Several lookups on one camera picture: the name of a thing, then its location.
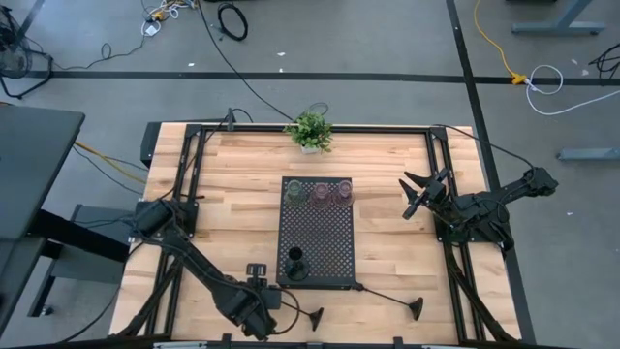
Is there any yellow extension cable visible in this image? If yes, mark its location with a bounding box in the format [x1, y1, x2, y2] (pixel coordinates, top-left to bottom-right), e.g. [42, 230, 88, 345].
[473, 0, 529, 86]

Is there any short black candlestick holder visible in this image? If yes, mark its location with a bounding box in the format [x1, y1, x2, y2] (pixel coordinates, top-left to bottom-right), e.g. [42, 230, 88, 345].
[284, 245, 311, 282]

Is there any black coiled floor cable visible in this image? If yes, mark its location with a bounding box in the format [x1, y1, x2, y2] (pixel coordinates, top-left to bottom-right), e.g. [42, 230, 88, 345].
[216, 2, 250, 43]

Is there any pink glass candle holder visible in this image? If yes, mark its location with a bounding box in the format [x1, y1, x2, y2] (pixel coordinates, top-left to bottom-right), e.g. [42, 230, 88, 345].
[309, 182, 333, 210]
[332, 178, 357, 208]

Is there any long black floor cable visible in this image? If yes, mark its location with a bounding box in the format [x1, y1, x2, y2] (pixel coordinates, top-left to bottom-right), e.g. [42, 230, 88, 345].
[197, 0, 295, 122]

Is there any green glass candle holder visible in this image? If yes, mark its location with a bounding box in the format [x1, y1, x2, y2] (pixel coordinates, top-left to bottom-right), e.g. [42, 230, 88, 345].
[284, 178, 307, 208]

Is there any tall black candlestick holder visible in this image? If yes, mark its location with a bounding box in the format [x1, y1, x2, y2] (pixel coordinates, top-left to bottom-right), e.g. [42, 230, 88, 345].
[355, 282, 425, 322]

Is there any yellow floor cable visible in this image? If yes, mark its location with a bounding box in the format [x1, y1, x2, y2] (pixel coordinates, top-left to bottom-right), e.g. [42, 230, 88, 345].
[72, 140, 149, 186]

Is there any black perforated metal shelf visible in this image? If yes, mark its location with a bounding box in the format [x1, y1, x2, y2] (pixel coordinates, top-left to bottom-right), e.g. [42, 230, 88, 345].
[275, 175, 358, 291]

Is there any black desk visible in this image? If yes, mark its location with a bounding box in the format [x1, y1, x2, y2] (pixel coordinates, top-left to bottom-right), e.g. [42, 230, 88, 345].
[0, 104, 87, 335]

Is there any green plant in white pot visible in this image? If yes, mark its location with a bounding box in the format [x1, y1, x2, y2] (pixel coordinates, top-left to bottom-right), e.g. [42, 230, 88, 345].
[283, 110, 335, 156]

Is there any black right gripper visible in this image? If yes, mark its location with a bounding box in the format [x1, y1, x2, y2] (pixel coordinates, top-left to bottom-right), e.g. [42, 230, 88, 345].
[398, 166, 451, 220]

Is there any gray desk foot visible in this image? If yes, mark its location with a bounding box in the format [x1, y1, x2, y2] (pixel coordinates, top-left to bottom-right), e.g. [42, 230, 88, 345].
[556, 147, 620, 162]

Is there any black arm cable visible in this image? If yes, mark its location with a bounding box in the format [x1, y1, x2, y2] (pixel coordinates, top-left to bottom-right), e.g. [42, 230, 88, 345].
[268, 287, 302, 336]
[432, 123, 537, 172]

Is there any white power strip with cables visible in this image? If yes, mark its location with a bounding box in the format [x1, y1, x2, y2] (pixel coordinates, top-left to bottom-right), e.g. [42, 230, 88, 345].
[139, 0, 198, 39]

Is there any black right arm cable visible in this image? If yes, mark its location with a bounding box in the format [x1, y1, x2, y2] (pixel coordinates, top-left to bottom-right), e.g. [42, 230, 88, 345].
[432, 123, 537, 172]

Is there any white floor cable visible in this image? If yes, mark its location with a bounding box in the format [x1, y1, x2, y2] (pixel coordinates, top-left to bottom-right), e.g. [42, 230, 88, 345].
[524, 64, 620, 117]

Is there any black aluminium table frame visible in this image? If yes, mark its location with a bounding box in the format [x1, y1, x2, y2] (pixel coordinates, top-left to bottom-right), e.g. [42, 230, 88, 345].
[114, 123, 523, 349]

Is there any black floor fan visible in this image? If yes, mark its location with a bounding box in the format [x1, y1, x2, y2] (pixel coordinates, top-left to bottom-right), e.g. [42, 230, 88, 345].
[0, 4, 54, 101]

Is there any medium black candlestick holder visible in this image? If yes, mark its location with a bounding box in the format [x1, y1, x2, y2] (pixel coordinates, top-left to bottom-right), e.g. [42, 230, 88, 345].
[282, 300, 326, 333]

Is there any gray desk leg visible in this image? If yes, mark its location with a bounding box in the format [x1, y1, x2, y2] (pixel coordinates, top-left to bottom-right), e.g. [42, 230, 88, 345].
[511, 0, 606, 36]

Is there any black cable tangle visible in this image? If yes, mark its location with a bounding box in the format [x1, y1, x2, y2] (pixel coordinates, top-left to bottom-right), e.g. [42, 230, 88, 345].
[588, 42, 620, 81]

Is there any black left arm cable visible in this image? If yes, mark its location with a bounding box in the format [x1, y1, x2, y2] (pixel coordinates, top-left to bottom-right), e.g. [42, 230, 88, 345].
[268, 287, 302, 336]

